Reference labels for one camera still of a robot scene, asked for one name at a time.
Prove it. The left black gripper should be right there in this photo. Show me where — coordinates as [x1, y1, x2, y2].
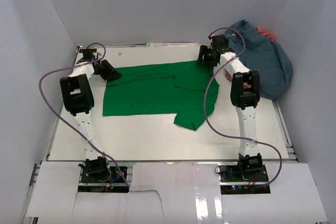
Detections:
[93, 60, 120, 82]

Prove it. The green polo shirt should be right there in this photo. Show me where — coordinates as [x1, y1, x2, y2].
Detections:
[102, 61, 219, 131]

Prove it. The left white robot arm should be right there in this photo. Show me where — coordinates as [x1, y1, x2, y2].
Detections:
[60, 48, 122, 183]

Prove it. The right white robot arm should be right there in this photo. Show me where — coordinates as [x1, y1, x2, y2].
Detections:
[197, 35, 263, 182]

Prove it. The coral red t shirt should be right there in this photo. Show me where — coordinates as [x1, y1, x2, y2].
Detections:
[225, 71, 233, 81]

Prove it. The white printed label strip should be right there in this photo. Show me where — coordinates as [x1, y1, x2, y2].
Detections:
[146, 42, 198, 48]

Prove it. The blue-grey t shirt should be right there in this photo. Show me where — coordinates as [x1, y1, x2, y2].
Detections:
[224, 20, 293, 100]

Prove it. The white paper sheet front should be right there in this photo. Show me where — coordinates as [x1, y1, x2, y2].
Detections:
[26, 162, 327, 223]

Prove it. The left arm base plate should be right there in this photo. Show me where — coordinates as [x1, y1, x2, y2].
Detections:
[78, 166, 129, 193]

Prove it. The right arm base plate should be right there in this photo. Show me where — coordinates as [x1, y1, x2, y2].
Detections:
[214, 165, 271, 195]

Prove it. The aluminium table frame rail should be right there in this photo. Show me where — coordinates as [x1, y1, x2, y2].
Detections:
[272, 100, 300, 163]

